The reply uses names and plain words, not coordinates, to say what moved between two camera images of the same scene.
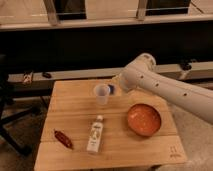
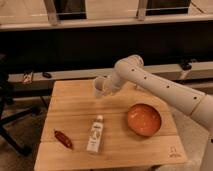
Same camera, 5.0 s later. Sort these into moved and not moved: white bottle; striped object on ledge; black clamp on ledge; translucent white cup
Moved: translucent white cup
Not moved: black clamp on ledge; striped object on ledge; white bottle
